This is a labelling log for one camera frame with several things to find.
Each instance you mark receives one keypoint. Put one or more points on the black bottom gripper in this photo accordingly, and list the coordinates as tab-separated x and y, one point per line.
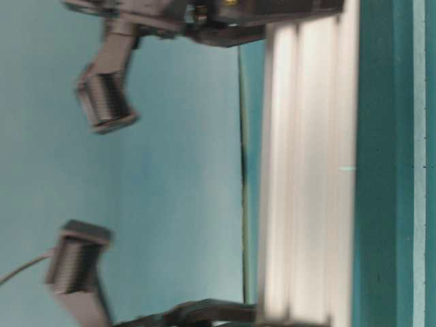
197	313

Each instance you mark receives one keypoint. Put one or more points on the black top wrist camera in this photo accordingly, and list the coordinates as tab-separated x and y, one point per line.
101	86

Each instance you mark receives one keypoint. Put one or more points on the teal cutting mat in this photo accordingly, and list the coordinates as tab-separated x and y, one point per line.
424	163

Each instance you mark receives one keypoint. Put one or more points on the silver aluminium extrusion rail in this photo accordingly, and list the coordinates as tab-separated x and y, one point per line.
307	188

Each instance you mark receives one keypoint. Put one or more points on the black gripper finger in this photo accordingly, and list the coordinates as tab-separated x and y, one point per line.
272	323
264	12

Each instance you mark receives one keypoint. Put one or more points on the black top gripper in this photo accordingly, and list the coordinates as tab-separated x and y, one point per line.
167	19

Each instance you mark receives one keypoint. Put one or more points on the black bottom wrist camera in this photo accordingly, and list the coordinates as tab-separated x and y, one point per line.
72	275

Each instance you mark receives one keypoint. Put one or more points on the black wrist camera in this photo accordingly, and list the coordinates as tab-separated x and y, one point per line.
101	86
72	275

